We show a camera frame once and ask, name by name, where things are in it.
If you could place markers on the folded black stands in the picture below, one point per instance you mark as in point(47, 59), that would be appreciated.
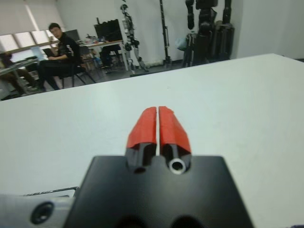
point(190, 51)

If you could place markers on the pale plastic bag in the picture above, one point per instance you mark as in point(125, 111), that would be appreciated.
point(181, 44)

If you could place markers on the silver humanoid robot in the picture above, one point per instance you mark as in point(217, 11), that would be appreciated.
point(129, 35)

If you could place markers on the white window blind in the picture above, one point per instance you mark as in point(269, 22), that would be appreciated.
point(16, 16)

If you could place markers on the black chair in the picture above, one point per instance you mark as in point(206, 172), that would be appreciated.
point(78, 70)
point(109, 57)

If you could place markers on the person in black clothes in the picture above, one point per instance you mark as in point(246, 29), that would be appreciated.
point(66, 52)

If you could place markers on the black laptop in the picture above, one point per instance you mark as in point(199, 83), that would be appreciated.
point(48, 52)

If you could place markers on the black computer monitor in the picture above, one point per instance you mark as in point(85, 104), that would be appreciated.
point(101, 32)
point(71, 34)

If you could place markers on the grey desk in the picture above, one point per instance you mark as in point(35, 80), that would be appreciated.
point(9, 65)

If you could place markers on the white desk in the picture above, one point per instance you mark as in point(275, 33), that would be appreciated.
point(107, 44)

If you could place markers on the black equipment bag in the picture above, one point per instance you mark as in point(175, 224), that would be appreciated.
point(115, 28)

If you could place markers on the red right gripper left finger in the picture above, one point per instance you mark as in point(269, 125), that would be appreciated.
point(143, 130)

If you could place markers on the pale blue screen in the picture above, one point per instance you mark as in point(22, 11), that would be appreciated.
point(35, 51)

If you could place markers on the person in brown trousers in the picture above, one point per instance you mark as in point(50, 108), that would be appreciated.
point(14, 72)

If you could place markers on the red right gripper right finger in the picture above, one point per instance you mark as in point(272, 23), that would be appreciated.
point(173, 133)

